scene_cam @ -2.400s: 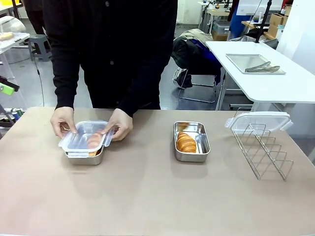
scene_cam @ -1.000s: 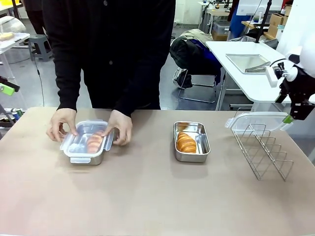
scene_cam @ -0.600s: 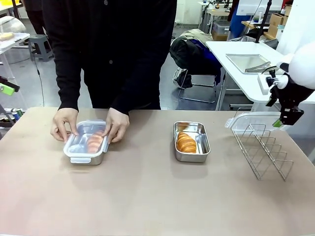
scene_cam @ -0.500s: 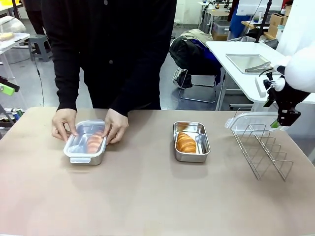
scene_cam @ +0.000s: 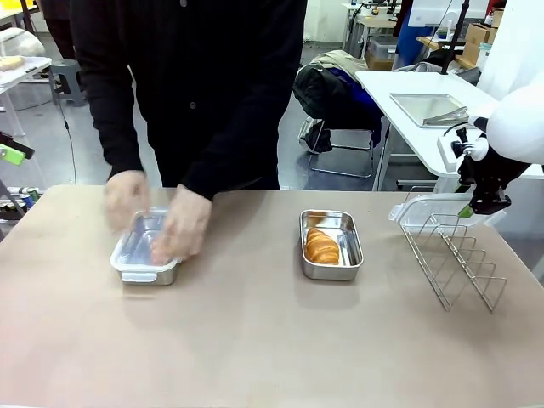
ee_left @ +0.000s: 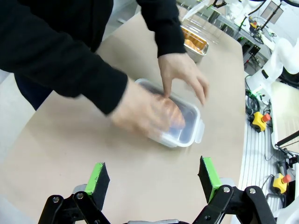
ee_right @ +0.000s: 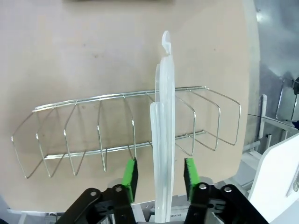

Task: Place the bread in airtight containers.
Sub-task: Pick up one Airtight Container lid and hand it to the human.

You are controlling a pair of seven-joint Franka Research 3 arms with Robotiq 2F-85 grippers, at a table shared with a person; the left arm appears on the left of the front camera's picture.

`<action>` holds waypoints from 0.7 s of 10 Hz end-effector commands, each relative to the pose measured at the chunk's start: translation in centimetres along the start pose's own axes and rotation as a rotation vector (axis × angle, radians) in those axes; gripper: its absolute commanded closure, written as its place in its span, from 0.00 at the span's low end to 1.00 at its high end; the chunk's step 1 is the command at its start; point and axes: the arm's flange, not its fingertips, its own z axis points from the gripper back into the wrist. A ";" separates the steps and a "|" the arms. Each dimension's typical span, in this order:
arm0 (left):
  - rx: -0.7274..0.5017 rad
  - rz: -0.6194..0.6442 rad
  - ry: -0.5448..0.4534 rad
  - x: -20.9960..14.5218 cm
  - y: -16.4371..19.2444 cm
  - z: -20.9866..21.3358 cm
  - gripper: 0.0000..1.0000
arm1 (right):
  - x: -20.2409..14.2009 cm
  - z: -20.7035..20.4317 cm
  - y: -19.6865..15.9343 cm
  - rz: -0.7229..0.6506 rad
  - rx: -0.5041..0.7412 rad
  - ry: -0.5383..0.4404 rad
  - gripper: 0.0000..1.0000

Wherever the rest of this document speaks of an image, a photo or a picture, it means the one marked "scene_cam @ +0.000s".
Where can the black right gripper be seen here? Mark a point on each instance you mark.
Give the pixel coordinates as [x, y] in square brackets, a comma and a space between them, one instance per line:
[495, 174]

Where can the clear plastic clip lid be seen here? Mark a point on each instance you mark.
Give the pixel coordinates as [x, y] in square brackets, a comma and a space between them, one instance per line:
[425, 212]
[132, 257]

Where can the silver metal baking tray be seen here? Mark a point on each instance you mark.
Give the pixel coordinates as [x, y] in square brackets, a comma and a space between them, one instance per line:
[421, 108]

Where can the steel rectangular container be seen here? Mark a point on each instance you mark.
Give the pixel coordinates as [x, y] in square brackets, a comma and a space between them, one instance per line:
[166, 278]
[331, 273]

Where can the golden croissant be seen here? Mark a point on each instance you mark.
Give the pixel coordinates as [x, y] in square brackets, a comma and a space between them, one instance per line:
[321, 248]

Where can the person's right forearm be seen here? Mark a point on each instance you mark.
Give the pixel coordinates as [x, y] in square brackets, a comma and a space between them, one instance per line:
[117, 127]

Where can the person's left forearm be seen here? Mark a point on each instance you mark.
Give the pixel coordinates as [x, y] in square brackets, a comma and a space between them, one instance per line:
[229, 157]

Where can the pale bread loaf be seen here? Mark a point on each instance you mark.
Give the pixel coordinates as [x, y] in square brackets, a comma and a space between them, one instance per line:
[10, 63]

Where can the person's right hand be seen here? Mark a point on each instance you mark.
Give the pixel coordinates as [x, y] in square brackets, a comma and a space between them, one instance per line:
[125, 204]

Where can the person's left hand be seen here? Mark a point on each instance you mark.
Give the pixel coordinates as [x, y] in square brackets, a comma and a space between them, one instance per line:
[185, 225]

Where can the bottles and cans shelf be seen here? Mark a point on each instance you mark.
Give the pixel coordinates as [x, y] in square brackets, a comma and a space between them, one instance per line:
[17, 204]

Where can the white background table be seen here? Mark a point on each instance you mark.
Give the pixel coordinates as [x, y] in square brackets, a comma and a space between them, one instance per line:
[25, 74]

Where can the grey plastic stool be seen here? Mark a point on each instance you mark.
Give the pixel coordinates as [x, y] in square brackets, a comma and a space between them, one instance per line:
[68, 68]

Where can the background person in black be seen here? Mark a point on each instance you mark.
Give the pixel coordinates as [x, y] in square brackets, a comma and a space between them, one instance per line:
[59, 30]

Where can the white side table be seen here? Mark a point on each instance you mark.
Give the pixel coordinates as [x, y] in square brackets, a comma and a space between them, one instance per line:
[382, 85]

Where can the cardboard box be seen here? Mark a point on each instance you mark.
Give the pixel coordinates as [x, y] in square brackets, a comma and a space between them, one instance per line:
[476, 42]

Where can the black tripod pole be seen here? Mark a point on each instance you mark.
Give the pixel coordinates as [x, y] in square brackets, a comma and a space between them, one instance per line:
[457, 38]

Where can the black and blue jacket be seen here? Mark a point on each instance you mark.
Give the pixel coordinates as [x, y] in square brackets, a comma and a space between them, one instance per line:
[331, 102]

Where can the blue garment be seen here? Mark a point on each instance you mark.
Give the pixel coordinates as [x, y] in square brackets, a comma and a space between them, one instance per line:
[408, 38]

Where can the grey storage box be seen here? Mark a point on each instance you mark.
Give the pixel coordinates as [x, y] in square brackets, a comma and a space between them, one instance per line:
[380, 53]

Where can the person in black clothes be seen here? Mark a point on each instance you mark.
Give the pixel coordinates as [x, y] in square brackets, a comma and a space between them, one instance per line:
[191, 64]

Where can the beige jacket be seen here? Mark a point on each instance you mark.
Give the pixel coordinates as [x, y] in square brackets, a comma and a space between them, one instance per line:
[336, 59]

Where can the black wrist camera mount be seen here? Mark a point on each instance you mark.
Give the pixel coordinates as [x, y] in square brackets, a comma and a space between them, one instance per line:
[464, 168]

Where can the metal frame chair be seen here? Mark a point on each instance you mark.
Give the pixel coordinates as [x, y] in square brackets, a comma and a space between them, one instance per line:
[340, 174]

